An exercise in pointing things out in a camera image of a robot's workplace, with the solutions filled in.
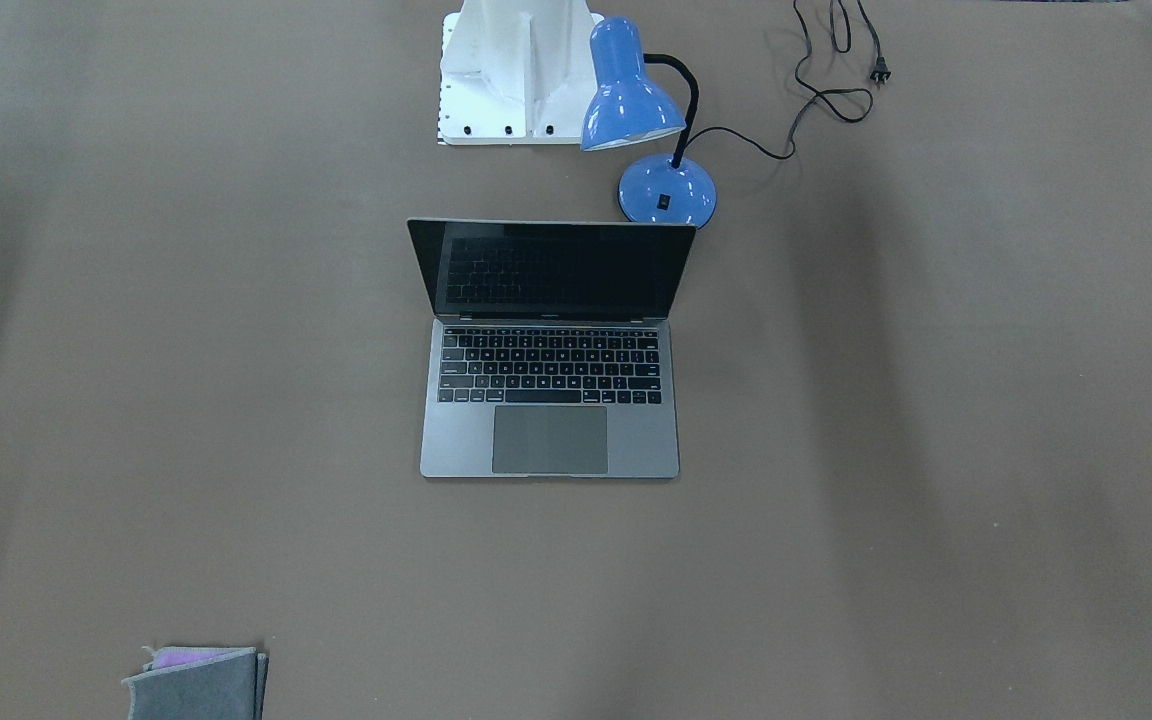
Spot grey laptop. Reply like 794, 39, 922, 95
406, 217, 698, 480

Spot blue desk lamp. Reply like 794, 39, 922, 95
579, 15, 717, 228

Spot folded grey cloth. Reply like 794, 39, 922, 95
122, 646, 268, 719

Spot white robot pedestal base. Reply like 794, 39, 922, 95
435, 1, 604, 146

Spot black lamp power cable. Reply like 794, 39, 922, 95
684, 0, 893, 162

